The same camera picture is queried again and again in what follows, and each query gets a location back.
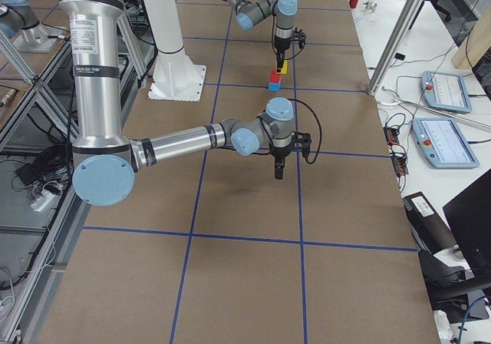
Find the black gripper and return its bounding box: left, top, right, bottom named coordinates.
left=273, top=36, right=292, bottom=69
left=271, top=146, right=292, bottom=180

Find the yellow cube block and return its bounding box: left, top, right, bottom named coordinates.
left=276, top=61, right=288, bottom=74

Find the red cube block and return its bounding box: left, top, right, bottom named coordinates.
left=269, top=68, right=282, bottom=84

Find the blue cube block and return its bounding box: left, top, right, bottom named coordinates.
left=268, top=82, right=281, bottom=92

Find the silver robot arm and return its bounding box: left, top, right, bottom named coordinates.
left=59, top=0, right=294, bottom=206
left=223, top=0, right=306, bottom=74

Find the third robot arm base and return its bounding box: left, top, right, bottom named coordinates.
left=1, top=0, right=57, bottom=53

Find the small electronics board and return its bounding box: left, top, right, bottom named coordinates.
left=384, top=126, right=400, bottom=146

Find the near blue teach pendant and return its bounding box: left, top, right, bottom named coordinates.
left=412, top=117, right=479, bottom=169

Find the blue teach pendant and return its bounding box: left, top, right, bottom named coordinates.
left=412, top=117, right=479, bottom=169
left=420, top=71, right=472, bottom=114

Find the far blue teach pendant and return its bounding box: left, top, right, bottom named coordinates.
left=420, top=71, right=472, bottom=114

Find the black monitor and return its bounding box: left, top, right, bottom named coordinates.
left=443, top=170, right=490, bottom=274

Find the white power strip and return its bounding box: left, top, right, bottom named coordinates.
left=30, top=190, right=57, bottom=212

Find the white camera pole with base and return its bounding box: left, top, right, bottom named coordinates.
left=143, top=0, right=206, bottom=102

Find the aluminium frame post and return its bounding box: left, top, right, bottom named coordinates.
left=367, top=0, right=423, bottom=96

